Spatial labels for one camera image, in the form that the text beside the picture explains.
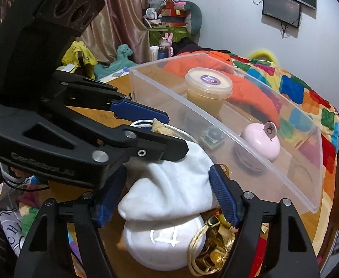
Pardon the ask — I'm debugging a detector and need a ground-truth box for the white drawstring cloth pouch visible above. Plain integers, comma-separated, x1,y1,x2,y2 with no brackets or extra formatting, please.
118,141,218,221

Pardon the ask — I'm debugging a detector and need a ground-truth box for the small green circuit board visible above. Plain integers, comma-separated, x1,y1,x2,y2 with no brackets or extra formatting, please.
199,127,224,151

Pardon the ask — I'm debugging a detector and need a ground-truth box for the gold fabric pouch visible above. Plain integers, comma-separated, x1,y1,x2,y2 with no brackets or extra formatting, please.
186,212,238,277

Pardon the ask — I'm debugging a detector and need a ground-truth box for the round tub purple label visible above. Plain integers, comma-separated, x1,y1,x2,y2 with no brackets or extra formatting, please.
185,67,233,117

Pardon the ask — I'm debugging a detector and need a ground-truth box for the white round lidded container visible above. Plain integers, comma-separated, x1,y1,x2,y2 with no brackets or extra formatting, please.
123,215,205,271

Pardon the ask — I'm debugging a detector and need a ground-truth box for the pink round compact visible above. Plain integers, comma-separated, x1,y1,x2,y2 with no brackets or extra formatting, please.
240,121,281,163

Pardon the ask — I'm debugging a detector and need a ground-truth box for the teal dinosaur plush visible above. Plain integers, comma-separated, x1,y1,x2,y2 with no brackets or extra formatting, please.
93,44,137,80

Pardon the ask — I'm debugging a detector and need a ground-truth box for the yellow garment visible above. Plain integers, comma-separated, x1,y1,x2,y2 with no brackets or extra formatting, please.
57,41,98,80

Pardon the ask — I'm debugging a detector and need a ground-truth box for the pink bunny toy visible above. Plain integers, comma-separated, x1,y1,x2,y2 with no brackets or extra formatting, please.
159,33,174,57

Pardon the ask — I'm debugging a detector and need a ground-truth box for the green gift box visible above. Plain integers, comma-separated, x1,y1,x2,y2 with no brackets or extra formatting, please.
147,25,191,47

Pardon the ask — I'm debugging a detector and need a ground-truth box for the dark purple garment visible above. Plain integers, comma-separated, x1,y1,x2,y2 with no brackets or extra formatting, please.
172,37,231,56

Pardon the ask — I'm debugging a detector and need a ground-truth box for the pink satin curtain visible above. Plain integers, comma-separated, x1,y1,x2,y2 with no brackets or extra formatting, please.
0,0,149,63

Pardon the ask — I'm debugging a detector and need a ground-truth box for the grey plush cushion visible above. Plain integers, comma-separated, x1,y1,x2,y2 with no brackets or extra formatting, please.
174,1,202,37

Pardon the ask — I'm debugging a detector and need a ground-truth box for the clear plastic storage bin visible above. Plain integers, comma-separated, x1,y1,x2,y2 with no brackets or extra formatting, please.
129,58,324,214

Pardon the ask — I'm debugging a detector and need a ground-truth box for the orange puffer jacket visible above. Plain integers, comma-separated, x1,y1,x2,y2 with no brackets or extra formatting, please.
164,50,280,128

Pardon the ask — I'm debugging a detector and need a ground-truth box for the colourful patchwork quilt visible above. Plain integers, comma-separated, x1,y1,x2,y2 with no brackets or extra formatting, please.
230,53,339,253

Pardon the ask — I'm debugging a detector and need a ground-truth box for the yellow curved pillow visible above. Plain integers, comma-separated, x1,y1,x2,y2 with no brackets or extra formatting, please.
248,50,279,65

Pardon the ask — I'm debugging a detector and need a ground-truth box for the small black wall monitor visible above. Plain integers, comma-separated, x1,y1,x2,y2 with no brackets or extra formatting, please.
262,0,301,28

